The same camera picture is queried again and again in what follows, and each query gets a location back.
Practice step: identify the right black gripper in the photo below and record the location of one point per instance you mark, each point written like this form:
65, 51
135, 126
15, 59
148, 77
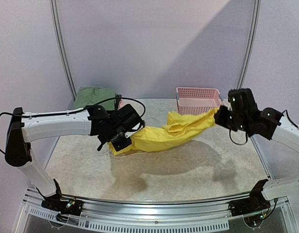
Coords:
222, 119

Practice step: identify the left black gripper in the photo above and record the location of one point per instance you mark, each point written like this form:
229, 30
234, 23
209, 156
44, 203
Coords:
119, 146

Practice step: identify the yellow garment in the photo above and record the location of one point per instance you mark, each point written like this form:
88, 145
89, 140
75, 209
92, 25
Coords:
178, 130

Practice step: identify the green tank top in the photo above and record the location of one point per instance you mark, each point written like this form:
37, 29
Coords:
91, 95

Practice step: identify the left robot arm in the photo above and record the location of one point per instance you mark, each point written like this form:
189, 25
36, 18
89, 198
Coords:
115, 127

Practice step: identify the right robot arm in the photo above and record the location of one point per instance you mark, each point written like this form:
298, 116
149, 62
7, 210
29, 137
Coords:
243, 114

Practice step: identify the pink plastic basket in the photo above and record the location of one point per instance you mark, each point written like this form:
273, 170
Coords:
197, 100

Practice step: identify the folded pink garment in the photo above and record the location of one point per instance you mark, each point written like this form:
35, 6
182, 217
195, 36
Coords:
120, 103

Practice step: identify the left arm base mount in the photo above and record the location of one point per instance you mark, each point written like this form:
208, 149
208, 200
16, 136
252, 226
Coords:
61, 204

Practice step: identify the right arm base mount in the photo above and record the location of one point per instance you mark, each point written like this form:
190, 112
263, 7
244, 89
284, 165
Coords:
255, 208

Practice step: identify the aluminium front rail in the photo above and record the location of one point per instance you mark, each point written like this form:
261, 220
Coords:
109, 216

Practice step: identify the right aluminium frame post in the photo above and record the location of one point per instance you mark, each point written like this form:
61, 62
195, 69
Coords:
250, 43

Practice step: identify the aluminium frame post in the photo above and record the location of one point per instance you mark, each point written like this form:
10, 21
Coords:
61, 47
250, 43

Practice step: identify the left aluminium frame post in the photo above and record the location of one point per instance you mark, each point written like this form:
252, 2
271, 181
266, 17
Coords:
61, 47

